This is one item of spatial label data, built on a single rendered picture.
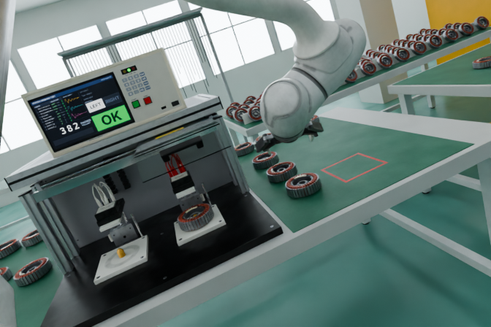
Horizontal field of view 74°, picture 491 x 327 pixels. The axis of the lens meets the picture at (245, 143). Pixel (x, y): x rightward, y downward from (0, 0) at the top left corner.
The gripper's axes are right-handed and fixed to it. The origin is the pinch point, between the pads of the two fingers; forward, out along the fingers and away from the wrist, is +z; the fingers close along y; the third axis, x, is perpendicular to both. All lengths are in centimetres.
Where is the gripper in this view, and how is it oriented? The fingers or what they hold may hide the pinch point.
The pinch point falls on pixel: (289, 143)
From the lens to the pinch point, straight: 103.2
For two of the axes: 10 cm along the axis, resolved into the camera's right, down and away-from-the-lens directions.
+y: 9.5, -3.1, -0.9
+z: 1.6, 2.1, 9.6
